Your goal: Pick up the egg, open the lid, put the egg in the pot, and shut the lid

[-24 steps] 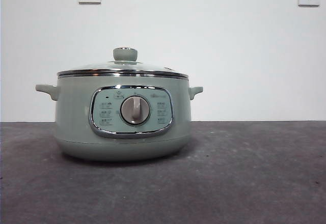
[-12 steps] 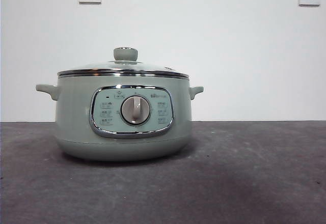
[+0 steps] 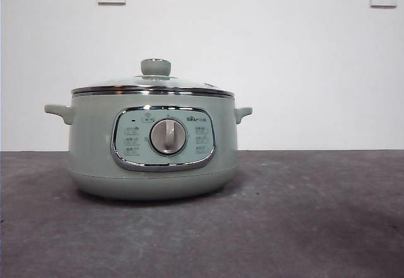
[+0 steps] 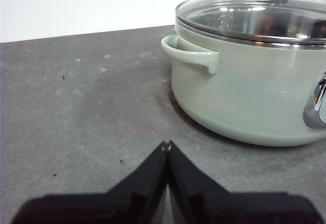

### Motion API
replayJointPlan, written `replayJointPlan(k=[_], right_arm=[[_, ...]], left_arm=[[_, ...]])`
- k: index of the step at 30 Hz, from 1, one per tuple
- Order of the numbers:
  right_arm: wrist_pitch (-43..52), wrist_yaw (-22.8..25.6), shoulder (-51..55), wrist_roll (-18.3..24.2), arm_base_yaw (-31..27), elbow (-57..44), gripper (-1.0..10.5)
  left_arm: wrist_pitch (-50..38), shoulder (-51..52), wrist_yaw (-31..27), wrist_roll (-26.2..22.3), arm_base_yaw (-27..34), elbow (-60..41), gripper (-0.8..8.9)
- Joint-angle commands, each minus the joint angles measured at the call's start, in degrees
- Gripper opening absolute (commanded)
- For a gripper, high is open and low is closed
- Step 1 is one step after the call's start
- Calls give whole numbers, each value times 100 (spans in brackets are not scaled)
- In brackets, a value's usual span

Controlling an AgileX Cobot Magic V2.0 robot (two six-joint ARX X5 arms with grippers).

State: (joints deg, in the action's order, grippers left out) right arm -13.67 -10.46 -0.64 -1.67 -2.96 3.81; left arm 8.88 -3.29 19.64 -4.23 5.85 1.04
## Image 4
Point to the glass lid with green knob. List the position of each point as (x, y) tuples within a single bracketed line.
[(229, 7)]

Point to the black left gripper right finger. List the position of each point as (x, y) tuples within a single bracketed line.
[(224, 206)]

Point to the green electric cooking pot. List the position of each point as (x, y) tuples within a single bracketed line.
[(244, 89)]

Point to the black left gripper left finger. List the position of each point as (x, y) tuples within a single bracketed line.
[(114, 206)]

